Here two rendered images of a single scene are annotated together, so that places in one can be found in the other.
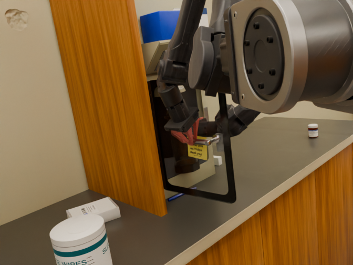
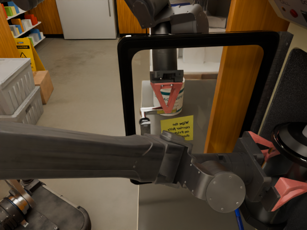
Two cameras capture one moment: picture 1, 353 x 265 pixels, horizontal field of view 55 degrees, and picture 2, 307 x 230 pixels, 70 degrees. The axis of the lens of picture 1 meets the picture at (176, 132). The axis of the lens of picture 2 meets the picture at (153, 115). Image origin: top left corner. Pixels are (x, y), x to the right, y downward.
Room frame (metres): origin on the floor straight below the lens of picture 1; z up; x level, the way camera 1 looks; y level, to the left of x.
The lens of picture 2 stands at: (1.26, -0.40, 1.50)
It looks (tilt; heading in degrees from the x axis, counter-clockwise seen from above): 36 degrees down; 131
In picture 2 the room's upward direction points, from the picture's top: straight up
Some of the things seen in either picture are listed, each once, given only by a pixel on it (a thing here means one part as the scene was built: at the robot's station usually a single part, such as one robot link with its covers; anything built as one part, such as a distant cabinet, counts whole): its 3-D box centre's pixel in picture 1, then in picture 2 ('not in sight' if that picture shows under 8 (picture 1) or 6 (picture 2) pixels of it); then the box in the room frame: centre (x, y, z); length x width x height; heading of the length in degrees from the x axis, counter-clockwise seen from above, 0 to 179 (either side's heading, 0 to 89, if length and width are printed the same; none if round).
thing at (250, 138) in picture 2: not in sight; (262, 154); (1.22, -0.03, 1.18); 0.09 x 0.07 x 0.07; 46
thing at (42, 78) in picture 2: not in sight; (35, 87); (-1.52, 0.51, 0.14); 0.41 x 0.32 x 0.28; 138
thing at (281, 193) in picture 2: not in sight; (280, 182); (1.27, -0.07, 1.18); 0.09 x 0.07 x 0.07; 46
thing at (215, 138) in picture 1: (201, 140); not in sight; (0.99, -0.07, 1.20); 0.10 x 0.05 x 0.03; 48
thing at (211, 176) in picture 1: (189, 139); (191, 122); (1.06, -0.04, 1.19); 0.30 x 0.01 x 0.40; 48
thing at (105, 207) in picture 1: (93, 213); not in sight; (1.11, 0.33, 0.96); 0.16 x 0.12 x 0.04; 117
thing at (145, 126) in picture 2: not in sight; (145, 132); (1.00, -0.13, 1.18); 0.02 x 0.02 x 0.06; 48
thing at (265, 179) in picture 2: not in sight; (234, 168); (1.20, -0.10, 1.19); 0.10 x 0.07 x 0.07; 136
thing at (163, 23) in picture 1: (162, 27); not in sight; (1.18, 0.00, 1.56); 0.10 x 0.10 x 0.09; 42
